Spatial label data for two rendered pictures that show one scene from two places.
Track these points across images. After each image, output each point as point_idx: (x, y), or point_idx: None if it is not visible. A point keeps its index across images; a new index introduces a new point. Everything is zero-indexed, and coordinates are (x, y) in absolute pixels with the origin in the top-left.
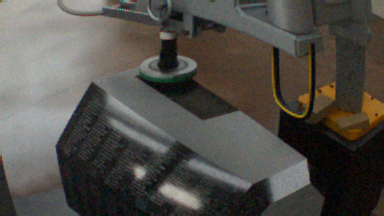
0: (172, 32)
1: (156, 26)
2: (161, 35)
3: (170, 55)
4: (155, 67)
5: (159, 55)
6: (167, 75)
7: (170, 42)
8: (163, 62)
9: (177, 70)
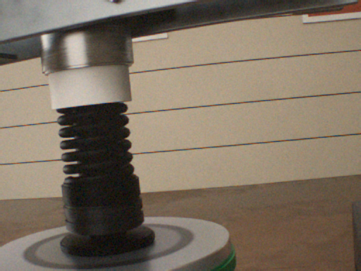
0: (122, 63)
1: (48, 28)
2: (69, 89)
3: (128, 187)
4: (74, 260)
5: (74, 201)
6: (181, 266)
7: (117, 121)
8: (105, 228)
9: (181, 244)
